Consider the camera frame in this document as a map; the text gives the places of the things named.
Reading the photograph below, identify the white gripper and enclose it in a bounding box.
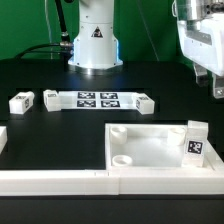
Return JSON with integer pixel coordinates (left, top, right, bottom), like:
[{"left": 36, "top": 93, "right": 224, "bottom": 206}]
[{"left": 177, "top": 18, "right": 224, "bottom": 99}]

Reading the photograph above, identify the white block left edge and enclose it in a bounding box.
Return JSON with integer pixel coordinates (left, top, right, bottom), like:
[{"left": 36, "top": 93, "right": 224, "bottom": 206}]
[{"left": 0, "top": 126, "right": 7, "bottom": 154}]

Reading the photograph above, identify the white square table top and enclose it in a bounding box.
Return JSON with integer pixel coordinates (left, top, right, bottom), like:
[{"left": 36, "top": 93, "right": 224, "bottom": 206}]
[{"left": 105, "top": 124, "right": 218, "bottom": 169}]

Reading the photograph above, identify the white marker tag sheet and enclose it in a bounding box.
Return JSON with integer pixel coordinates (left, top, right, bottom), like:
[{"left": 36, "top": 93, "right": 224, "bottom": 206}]
[{"left": 59, "top": 91, "right": 135, "bottom": 110}]

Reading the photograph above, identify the white U-shaped obstacle fence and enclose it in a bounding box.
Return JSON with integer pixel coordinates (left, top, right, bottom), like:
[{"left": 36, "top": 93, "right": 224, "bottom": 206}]
[{"left": 0, "top": 156, "right": 224, "bottom": 196}]

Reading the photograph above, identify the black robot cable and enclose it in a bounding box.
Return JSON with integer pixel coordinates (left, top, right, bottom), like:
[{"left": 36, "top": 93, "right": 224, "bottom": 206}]
[{"left": 13, "top": 0, "right": 75, "bottom": 60}]

